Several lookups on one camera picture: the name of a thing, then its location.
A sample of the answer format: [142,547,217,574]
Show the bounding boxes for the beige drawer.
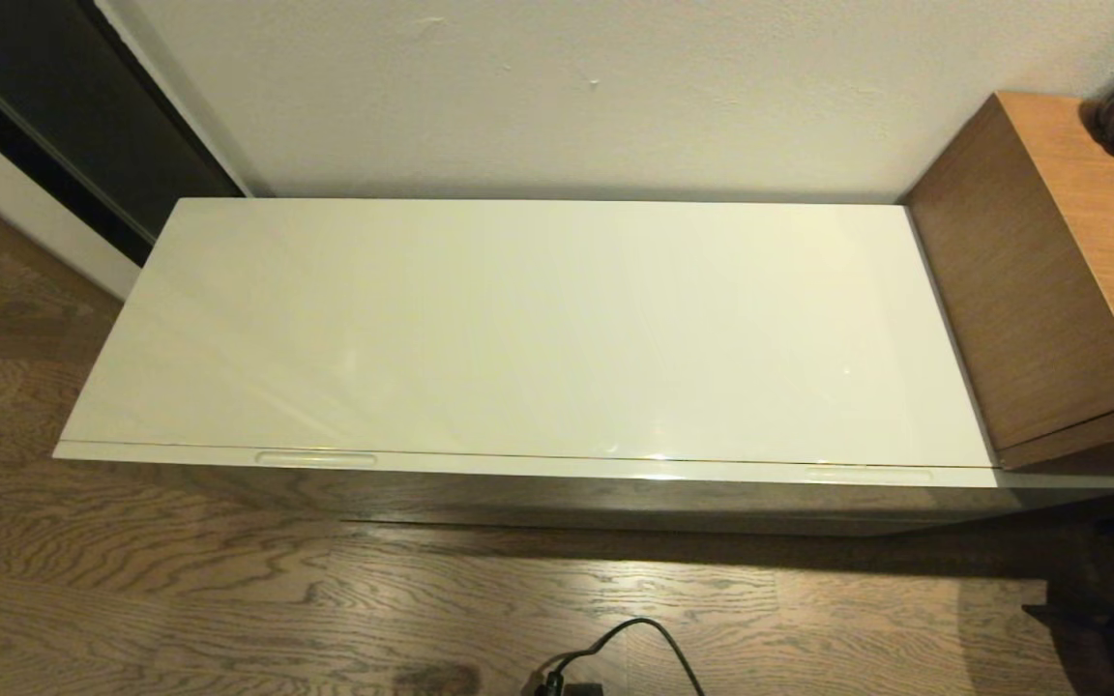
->
[54,440,1114,537]

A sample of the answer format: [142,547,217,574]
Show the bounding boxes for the brown wooden side cabinet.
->
[902,90,1114,467]

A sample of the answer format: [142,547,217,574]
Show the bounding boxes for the dark door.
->
[0,0,247,264]

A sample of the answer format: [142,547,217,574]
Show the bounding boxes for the black floor cable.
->
[528,617,708,696]

